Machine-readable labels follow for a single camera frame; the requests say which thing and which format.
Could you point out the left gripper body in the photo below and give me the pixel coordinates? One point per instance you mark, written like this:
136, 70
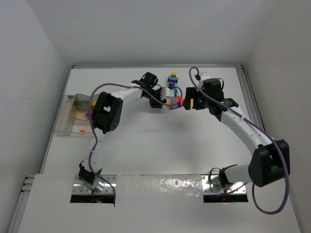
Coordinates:
157, 97

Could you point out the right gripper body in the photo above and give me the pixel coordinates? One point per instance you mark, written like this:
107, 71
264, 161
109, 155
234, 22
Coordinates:
191, 98

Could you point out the lavender lego stack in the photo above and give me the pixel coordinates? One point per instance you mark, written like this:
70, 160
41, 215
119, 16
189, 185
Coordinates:
175, 104

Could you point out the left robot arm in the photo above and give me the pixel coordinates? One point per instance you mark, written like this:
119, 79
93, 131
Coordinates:
104, 117

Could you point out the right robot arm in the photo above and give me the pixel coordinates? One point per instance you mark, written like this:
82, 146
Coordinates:
270, 160

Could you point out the teal lego block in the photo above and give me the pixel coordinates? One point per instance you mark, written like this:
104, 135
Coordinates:
175, 90

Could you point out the yellow teal purple lego stack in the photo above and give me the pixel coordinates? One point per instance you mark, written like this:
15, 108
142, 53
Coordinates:
172, 79

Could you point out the grey smoked container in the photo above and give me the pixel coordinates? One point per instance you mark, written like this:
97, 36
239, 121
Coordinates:
81, 100

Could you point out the clear container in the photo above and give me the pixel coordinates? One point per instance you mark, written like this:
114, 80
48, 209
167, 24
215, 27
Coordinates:
63, 126

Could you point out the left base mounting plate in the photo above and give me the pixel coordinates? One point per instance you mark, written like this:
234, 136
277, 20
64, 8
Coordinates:
99, 187

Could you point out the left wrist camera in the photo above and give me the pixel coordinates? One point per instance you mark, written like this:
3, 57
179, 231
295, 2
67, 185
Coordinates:
167, 93

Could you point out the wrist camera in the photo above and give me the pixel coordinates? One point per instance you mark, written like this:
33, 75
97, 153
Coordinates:
203, 76
167, 93

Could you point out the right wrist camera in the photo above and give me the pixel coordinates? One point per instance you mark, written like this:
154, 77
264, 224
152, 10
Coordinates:
203, 76

